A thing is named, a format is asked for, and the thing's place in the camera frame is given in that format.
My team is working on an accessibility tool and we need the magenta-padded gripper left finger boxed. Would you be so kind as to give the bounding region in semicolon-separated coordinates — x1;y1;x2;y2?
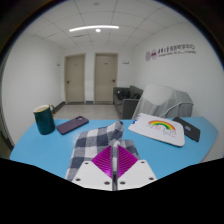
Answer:
71;145;115;192

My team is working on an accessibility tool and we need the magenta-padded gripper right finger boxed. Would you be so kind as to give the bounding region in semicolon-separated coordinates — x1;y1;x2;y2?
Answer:
114;144;158;192

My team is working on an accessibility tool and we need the grey white checked towel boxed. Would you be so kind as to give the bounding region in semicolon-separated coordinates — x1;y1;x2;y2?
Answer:
64;120;141;183

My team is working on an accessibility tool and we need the white rainbow-print mouse pad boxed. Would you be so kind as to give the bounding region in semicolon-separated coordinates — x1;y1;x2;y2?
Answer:
127;112;187;148

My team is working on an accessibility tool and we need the purple-cased smartphone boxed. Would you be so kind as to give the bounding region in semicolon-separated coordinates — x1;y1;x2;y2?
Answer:
55;115;90;136

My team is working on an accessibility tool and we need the grey sofa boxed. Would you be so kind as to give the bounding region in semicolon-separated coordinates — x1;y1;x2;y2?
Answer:
112;84;145;120

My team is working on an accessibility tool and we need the black flat notebook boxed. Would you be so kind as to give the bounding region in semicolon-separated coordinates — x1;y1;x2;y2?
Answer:
171;116;202;143

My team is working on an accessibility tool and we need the dark green mug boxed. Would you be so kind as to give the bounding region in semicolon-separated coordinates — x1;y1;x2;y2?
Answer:
32;103;57;136

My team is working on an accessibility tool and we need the white cloth-covered furniture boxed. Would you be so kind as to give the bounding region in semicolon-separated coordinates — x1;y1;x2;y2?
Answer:
131;83;195;120

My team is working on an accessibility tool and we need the black bag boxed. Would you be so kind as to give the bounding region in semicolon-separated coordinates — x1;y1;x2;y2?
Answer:
116;88;142;101

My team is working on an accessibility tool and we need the beige door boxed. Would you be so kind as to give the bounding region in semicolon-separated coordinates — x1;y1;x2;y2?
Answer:
63;54;87;105
93;52;120;105

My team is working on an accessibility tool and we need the long ceiling light strip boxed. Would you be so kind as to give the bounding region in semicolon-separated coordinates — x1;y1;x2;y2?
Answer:
68;24;121;33

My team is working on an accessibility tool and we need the wall lettering sign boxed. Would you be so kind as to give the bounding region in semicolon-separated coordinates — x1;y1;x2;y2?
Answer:
144;43;198;62

